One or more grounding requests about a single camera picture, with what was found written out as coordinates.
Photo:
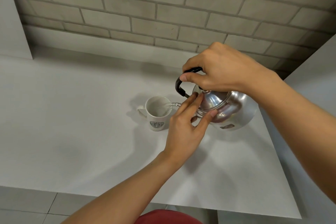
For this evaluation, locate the white mug with round logo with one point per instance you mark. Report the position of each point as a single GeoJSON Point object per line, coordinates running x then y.
{"type": "Point", "coordinates": [157, 120]}

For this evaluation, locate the person's left middle finger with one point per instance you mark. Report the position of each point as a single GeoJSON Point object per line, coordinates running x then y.
{"type": "Point", "coordinates": [188, 104]}

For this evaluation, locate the red garment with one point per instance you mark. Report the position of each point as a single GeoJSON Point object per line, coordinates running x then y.
{"type": "Point", "coordinates": [168, 218]}

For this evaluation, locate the person's left thumb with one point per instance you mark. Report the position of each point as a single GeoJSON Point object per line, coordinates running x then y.
{"type": "Point", "coordinates": [207, 122]}

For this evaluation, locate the person's right forearm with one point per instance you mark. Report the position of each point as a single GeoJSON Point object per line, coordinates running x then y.
{"type": "Point", "coordinates": [301, 126]}

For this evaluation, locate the person's left hand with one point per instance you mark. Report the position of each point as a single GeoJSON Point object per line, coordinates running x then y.
{"type": "Point", "coordinates": [182, 132]}

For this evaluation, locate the person's right thumb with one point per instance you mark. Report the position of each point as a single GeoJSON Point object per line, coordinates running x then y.
{"type": "Point", "coordinates": [195, 78]}

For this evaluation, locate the person's right hand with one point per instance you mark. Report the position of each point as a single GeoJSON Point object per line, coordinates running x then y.
{"type": "Point", "coordinates": [225, 69]}

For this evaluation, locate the person's left forearm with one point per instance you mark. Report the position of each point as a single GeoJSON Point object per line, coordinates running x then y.
{"type": "Point", "coordinates": [126, 192]}

